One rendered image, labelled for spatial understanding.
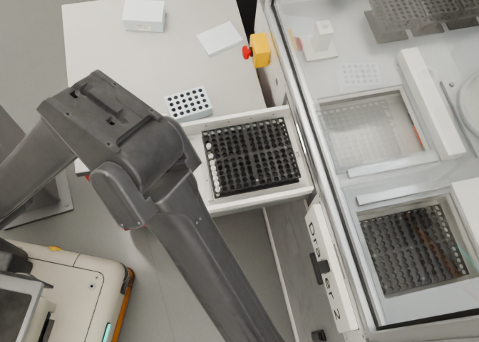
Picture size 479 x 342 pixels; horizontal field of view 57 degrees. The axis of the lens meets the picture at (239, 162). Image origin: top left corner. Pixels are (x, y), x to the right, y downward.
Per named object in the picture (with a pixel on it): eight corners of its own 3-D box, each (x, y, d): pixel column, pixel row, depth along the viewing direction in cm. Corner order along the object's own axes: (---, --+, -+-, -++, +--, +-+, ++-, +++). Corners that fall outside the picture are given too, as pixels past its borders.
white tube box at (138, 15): (124, 30, 144) (121, 19, 139) (127, 10, 147) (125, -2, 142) (163, 33, 144) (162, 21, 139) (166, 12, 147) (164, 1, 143)
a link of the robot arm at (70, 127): (116, 38, 45) (40, 79, 37) (200, 142, 47) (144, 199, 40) (-8, 177, 75) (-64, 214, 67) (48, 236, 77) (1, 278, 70)
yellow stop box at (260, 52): (251, 69, 130) (254, 53, 124) (246, 50, 133) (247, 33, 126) (268, 66, 131) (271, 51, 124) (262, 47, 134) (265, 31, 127)
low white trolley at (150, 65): (126, 239, 192) (75, 173, 123) (110, 117, 216) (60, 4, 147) (254, 213, 200) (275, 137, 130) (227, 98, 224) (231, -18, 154)
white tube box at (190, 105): (173, 126, 130) (172, 120, 127) (165, 103, 133) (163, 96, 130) (212, 114, 132) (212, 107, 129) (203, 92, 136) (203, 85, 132)
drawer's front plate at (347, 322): (338, 333, 104) (351, 330, 94) (304, 216, 115) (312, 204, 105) (345, 331, 104) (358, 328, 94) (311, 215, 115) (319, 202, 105)
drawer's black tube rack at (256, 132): (214, 201, 113) (214, 193, 107) (202, 142, 120) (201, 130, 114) (296, 185, 116) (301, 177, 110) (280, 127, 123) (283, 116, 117)
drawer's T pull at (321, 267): (317, 286, 100) (318, 284, 99) (308, 254, 103) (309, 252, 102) (332, 282, 100) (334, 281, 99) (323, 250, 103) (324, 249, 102)
